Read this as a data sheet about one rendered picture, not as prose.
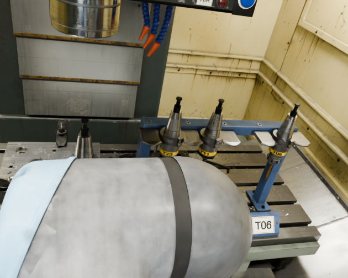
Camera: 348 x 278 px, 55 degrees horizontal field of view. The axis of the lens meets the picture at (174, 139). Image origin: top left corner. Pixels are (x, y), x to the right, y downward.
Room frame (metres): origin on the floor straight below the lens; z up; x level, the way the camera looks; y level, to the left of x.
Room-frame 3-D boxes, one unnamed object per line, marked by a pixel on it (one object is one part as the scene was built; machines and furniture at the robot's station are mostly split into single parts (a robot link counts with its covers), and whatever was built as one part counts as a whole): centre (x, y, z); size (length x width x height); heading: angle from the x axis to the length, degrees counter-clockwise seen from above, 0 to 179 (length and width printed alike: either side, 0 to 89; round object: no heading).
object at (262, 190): (0.89, -0.34, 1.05); 0.10 x 0.05 x 0.30; 19
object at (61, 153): (0.77, 0.35, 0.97); 0.29 x 0.23 x 0.05; 109
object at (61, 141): (0.92, 0.38, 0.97); 0.13 x 0.03 x 0.15; 19
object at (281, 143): (0.82, -0.30, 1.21); 0.06 x 0.06 x 0.03
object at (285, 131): (0.82, -0.30, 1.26); 0.04 x 0.04 x 0.07
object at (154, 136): (0.70, 0.06, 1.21); 0.07 x 0.05 x 0.01; 19
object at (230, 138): (0.77, -0.15, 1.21); 0.07 x 0.05 x 0.01; 19
